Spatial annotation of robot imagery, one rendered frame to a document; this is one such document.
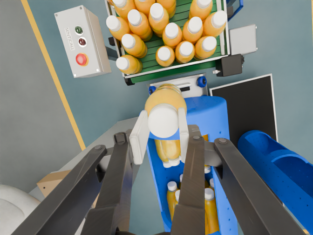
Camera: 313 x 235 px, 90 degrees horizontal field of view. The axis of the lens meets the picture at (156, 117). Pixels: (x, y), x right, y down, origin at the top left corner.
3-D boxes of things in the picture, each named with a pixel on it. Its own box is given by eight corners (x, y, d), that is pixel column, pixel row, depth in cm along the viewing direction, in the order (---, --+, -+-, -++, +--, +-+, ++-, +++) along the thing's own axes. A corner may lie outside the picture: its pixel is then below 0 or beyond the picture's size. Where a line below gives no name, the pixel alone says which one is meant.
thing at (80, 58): (79, 66, 52) (77, 66, 51) (75, 55, 51) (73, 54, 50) (89, 64, 52) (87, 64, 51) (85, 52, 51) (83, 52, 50)
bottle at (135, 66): (141, 76, 71) (130, 77, 53) (126, 72, 71) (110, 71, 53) (145, 60, 69) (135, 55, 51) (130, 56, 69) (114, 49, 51)
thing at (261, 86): (229, 210, 188) (234, 221, 174) (206, 87, 155) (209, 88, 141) (276, 204, 180) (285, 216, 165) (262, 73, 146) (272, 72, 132)
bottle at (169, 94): (175, 77, 36) (177, 83, 19) (187, 104, 38) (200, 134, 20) (148, 90, 38) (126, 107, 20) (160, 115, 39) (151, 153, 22)
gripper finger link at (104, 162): (129, 171, 13) (94, 173, 13) (139, 140, 17) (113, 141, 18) (125, 155, 12) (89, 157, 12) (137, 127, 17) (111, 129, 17)
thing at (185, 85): (166, 92, 68) (164, 95, 56) (165, 86, 68) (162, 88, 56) (188, 87, 67) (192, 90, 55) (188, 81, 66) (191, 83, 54)
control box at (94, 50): (89, 77, 63) (73, 78, 53) (73, 23, 58) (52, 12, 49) (112, 72, 62) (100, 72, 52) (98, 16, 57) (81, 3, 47)
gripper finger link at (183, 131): (179, 133, 13) (188, 133, 13) (177, 107, 19) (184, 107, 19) (181, 163, 14) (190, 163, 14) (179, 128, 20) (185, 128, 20)
